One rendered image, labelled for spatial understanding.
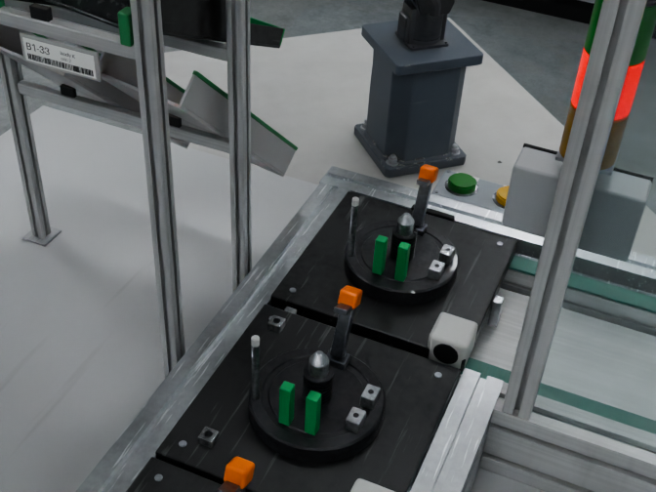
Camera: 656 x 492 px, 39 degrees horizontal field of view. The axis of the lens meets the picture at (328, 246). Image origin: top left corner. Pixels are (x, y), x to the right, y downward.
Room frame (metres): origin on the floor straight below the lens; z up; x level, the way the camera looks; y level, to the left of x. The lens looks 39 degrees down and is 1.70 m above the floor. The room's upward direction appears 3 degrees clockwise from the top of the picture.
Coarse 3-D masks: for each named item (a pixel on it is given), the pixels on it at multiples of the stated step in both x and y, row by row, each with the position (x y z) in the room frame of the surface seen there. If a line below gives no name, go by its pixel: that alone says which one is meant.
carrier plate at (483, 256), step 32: (352, 192) 1.03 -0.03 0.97; (448, 224) 0.97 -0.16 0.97; (320, 256) 0.89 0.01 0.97; (480, 256) 0.90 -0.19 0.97; (512, 256) 0.92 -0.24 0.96; (288, 288) 0.82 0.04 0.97; (320, 288) 0.82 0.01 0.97; (480, 288) 0.84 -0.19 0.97; (320, 320) 0.78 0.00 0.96; (384, 320) 0.78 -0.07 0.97; (416, 320) 0.78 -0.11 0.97; (480, 320) 0.79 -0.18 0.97; (416, 352) 0.74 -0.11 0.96
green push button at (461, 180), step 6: (456, 174) 1.08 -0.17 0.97; (462, 174) 1.08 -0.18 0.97; (468, 174) 1.09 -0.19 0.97; (450, 180) 1.07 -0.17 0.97; (456, 180) 1.07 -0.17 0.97; (462, 180) 1.07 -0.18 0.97; (468, 180) 1.07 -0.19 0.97; (474, 180) 1.07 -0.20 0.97; (450, 186) 1.06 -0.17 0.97; (456, 186) 1.05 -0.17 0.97; (462, 186) 1.05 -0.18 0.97; (468, 186) 1.05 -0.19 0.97; (474, 186) 1.06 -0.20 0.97; (456, 192) 1.05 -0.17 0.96; (462, 192) 1.05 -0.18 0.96; (468, 192) 1.05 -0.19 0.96
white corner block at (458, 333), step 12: (444, 312) 0.77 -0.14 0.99; (444, 324) 0.75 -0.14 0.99; (456, 324) 0.75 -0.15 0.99; (468, 324) 0.76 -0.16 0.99; (432, 336) 0.74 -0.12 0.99; (444, 336) 0.73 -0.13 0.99; (456, 336) 0.74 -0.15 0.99; (468, 336) 0.74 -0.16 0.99; (432, 348) 0.73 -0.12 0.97; (444, 348) 0.73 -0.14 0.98; (456, 348) 0.72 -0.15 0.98; (468, 348) 0.72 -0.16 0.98; (444, 360) 0.73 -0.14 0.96; (456, 360) 0.72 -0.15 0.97
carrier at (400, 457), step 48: (288, 336) 0.74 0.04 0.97; (240, 384) 0.66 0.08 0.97; (288, 384) 0.60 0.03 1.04; (336, 384) 0.65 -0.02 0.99; (384, 384) 0.68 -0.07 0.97; (432, 384) 0.68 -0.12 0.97; (192, 432) 0.60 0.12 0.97; (240, 432) 0.60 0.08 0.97; (288, 432) 0.59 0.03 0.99; (336, 432) 0.59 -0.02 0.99; (384, 432) 0.61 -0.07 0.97; (432, 432) 0.62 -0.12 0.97; (288, 480) 0.54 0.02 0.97; (336, 480) 0.55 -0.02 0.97; (384, 480) 0.55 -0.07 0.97
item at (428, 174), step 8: (424, 168) 0.94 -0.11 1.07; (432, 168) 0.94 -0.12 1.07; (424, 176) 0.94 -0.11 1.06; (432, 176) 0.93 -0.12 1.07; (424, 184) 0.92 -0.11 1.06; (424, 192) 0.93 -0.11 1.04; (416, 200) 0.93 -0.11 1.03; (424, 200) 0.93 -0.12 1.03; (416, 208) 0.93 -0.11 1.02; (424, 208) 0.92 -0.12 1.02; (416, 216) 0.92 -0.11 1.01; (424, 216) 0.93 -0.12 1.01; (416, 224) 0.92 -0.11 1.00
